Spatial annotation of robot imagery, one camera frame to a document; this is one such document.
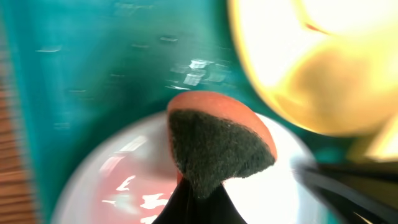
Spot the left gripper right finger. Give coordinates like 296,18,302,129
294,162,397,224

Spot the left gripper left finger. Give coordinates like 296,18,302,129
152,179,247,224

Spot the light blue plate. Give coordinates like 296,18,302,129
51,113,327,224

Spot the yellow-green plate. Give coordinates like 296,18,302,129
228,0,397,162

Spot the teal plastic tray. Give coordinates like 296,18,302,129
2,0,352,224

